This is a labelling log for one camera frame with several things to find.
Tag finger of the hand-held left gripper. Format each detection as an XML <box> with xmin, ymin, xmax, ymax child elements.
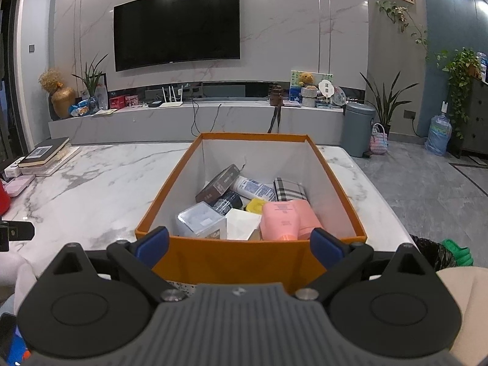
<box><xmin>0</xmin><ymin>221</ymin><xmax>36</xmax><ymax>253</ymax></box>

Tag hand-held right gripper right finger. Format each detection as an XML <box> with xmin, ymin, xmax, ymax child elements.
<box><xmin>295</xmin><ymin>228</ymin><xmax>437</xmax><ymax>302</ymax></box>

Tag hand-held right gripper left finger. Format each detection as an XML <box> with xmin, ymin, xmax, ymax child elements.
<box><xmin>40</xmin><ymin>226</ymin><xmax>187</xmax><ymax>303</ymax></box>

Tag pink bottle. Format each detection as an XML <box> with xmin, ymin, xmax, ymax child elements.
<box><xmin>260</xmin><ymin>199</ymin><xmax>323</xmax><ymax>242</ymax></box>

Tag grey square box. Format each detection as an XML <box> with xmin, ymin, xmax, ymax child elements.
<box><xmin>175</xmin><ymin>201</ymin><xmax>228</xmax><ymax>240</ymax></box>

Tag plaid case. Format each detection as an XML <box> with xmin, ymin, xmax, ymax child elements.
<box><xmin>273</xmin><ymin>177</ymin><xmax>307</xmax><ymax>203</ymax></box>

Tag orange cardboard box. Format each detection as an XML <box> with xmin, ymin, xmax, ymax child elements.
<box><xmin>135</xmin><ymin>132</ymin><xmax>368</xmax><ymax>294</ymax></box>

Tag yellow plastic case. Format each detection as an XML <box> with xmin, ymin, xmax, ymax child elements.
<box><xmin>245</xmin><ymin>198</ymin><xmax>271</xmax><ymax>214</ymax></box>

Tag dark blue jar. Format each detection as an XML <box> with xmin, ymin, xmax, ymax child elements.
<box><xmin>211</xmin><ymin>191</ymin><xmax>244</xmax><ymax>216</ymax></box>

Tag dark brown box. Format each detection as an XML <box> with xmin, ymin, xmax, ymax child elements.
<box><xmin>195</xmin><ymin>164</ymin><xmax>242</xmax><ymax>204</ymax></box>

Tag white tube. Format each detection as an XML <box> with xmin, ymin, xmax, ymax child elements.
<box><xmin>230</xmin><ymin>175</ymin><xmax>276</xmax><ymax>201</ymax></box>

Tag red cup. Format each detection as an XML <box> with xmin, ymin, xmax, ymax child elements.
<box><xmin>0</xmin><ymin>181</ymin><xmax>11</xmax><ymax>216</ymax></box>

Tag white cloth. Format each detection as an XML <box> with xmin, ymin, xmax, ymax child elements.
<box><xmin>0</xmin><ymin>253</ymin><xmax>37</xmax><ymax>302</ymax></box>

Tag pink case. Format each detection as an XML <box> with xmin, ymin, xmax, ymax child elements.
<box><xmin>5</xmin><ymin>174</ymin><xmax>36</xmax><ymax>198</ymax></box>

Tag large thin book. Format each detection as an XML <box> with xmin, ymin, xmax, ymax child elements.
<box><xmin>23</xmin><ymin>145</ymin><xmax>82</xmax><ymax>177</ymax></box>

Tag black book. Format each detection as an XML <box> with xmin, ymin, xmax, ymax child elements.
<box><xmin>18</xmin><ymin>137</ymin><xmax>71</xmax><ymax>168</ymax></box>

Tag thick pale book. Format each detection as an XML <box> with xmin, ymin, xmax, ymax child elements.
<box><xmin>27</xmin><ymin>143</ymin><xmax>75</xmax><ymax>170</ymax></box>

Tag black trash bag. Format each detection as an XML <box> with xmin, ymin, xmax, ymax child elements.
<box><xmin>410</xmin><ymin>234</ymin><xmax>458</xmax><ymax>273</ymax></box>

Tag pastel woven bag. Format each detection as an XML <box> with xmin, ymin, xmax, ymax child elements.
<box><xmin>369</xmin><ymin>123</ymin><xmax>389</xmax><ymax>156</ymax></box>

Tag grey pedal bin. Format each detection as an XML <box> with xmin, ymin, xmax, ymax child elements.
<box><xmin>340</xmin><ymin>102</ymin><xmax>377</xmax><ymax>158</ymax></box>

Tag green slippers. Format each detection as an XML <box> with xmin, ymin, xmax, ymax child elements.
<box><xmin>441</xmin><ymin>239</ymin><xmax>474</xmax><ymax>267</ymax></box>

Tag gold vase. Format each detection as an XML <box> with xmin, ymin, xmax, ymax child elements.
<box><xmin>51</xmin><ymin>87</ymin><xmax>77</xmax><ymax>120</ymax></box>

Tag blue snack packet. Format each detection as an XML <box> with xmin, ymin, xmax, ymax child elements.
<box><xmin>69</xmin><ymin>99</ymin><xmax>94</xmax><ymax>118</ymax></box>

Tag white router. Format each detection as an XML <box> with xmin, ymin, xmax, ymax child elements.
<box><xmin>157</xmin><ymin>86</ymin><xmax>184</xmax><ymax>107</ymax></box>

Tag marble tv console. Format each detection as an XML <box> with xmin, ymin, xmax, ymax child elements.
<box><xmin>48</xmin><ymin>101</ymin><xmax>346</xmax><ymax>146</ymax></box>

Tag white pot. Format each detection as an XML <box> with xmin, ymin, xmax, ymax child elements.
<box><xmin>300</xmin><ymin>87</ymin><xmax>318</xmax><ymax>108</ymax></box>

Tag dried flowers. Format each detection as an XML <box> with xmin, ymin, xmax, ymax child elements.
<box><xmin>38</xmin><ymin>69</ymin><xmax>65</xmax><ymax>94</ymax></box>

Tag clear plastic bottle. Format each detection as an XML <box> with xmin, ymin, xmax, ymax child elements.
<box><xmin>95</xmin><ymin>83</ymin><xmax>109</xmax><ymax>110</ymax></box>

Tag broad-leaved potted plant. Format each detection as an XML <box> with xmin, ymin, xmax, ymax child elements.
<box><xmin>360</xmin><ymin>70</ymin><xmax>420</xmax><ymax>136</ymax></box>

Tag picture calendar board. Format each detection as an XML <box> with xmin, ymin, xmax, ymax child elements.
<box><xmin>290</xmin><ymin>70</ymin><xmax>334</xmax><ymax>103</ymax></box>

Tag person's beige trousers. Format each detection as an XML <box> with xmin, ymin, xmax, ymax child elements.
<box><xmin>436</xmin><ymin>267</ymin><xmax>488</xmax><ymax>366</ymax></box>

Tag round white fan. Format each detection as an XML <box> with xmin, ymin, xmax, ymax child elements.
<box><xmin>318</xmin><ymin>79</ymin><xmax>336</xmax><ymax>102</ymax></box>

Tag dark glass door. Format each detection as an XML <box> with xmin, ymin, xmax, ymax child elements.
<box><xmin>0</xmin><ymin>0</ymin><xmax>29</xmax><ymax>157</ymax></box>

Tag slim-leaved potted plant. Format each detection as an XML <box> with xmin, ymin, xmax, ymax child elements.
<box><xmin>72</xmin><ymin>54</ymin><xmax>109</xmax><ymax>100</ymax></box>

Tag teddy bear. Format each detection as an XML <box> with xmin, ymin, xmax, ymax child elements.
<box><xmin>297</xmin><ymin>72</ymin><xmax>319</xmax><ymax>90</ymax></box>

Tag dark cabinet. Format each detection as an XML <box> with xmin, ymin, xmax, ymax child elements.
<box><xmin>455</xmin><ymin>76</ymin><xmax>488</xmax><ymax>161</ymax></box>

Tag black television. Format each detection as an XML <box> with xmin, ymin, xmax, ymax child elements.
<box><xmin>113</xmin><ymin>0</ymin><xmax>242</xmax><ymax>72</ymax></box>

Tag pothos plant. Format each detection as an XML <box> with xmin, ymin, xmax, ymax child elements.
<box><xmin>436</xmin><ymin>48</ymin><xmax>483</xmax><ymax>140</ymax></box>

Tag hanging vine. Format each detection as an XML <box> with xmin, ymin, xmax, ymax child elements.
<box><xmin>375</xmin><ymin>0</ymin><xmax>429</xmax><ymax>52</ymax></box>

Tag black cable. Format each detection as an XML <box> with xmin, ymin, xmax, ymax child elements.
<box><xmin>191</xmin><ymin>101</ymin><xmax>224</xmax><ymax>138</ymax></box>

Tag brown camera bag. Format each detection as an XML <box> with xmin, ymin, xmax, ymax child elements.
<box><xmin>267</xmin><ymin>85</ymin><xmax>285</xmax><ymax>134</ymax></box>

